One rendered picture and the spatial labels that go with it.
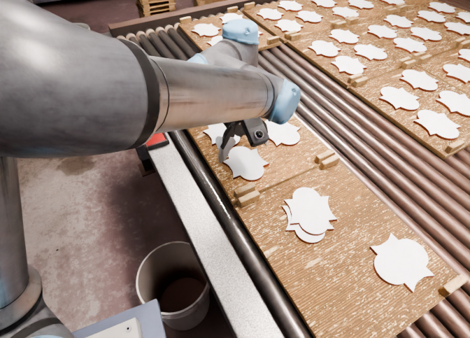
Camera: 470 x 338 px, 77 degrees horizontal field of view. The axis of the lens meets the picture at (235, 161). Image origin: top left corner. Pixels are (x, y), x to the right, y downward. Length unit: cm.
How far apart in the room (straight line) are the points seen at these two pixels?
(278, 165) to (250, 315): 40
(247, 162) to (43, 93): 69
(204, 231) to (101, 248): 121
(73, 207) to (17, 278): 166
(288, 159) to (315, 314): 42
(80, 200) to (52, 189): 23
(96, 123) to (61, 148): 3
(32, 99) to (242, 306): 58
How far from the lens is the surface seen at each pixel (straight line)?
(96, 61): 23
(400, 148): 106
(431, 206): 95
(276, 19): 168
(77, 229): 203
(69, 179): 231
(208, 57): 57
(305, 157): 90
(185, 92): 29
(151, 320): 75
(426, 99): 129
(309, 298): 69
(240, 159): 86
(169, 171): 89
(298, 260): 71
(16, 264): 48
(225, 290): 70
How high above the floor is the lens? 158
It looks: 48 degrees down
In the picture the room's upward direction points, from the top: straight up
